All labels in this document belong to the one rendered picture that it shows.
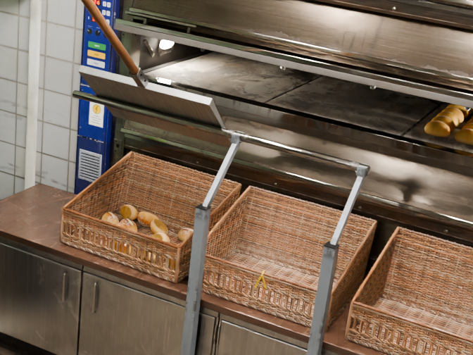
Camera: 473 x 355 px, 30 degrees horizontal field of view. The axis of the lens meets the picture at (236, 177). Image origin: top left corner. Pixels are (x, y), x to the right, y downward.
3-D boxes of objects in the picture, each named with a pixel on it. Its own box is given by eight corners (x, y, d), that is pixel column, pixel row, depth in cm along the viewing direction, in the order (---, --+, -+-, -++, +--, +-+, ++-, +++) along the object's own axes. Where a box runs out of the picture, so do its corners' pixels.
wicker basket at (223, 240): (241, 244, 371) (248, 183, 362) (368, 283, 350) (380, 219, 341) (186, 288, 329) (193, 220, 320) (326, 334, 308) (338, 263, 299)
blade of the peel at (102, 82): (209, 105, 307) (212, 98, 308) (77, 71, 327) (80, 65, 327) (234, 149, 339) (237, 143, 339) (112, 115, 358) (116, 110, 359)
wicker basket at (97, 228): (126, 208, 394) (130, 149, 385) (236, 244, 371) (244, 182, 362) (56, 242, 353) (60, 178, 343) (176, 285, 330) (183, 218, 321)
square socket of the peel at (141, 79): (137, 75, 308) (141, 67, 309) (128, 73, 309) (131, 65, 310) (146, 88, 316) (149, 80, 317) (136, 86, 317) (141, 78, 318)
